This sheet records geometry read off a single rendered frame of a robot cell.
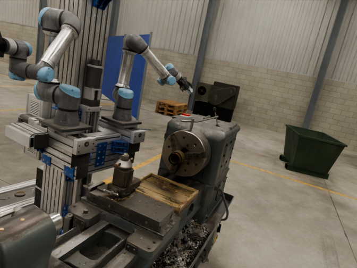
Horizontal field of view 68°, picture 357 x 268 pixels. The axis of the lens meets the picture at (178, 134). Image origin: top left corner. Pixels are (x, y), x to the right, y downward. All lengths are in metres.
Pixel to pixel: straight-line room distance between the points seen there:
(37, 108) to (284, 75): 10.29
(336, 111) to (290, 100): 1.69
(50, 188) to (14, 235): 1.46
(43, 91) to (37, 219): 1.04
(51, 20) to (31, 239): 1.23
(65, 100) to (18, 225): 0.99
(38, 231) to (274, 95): 11.06
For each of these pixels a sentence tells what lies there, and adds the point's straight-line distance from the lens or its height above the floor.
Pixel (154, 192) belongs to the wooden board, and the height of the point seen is 0.88.
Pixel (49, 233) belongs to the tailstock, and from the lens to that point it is 0.86.
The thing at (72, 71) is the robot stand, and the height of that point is 1.47.
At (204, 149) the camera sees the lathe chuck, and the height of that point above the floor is 1.16.
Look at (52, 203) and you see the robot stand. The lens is 2.28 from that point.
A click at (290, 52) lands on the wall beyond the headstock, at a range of 11.66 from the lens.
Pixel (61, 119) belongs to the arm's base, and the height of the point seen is 1.20.
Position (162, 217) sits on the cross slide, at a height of 0.97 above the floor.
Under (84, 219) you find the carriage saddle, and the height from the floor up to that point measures 0.90.
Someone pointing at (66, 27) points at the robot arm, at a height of 1.71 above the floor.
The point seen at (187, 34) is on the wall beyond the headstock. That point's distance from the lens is 12.66.
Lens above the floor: 1.60
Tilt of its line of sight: 13 degrees down
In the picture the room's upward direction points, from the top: 11 degrees clockwise
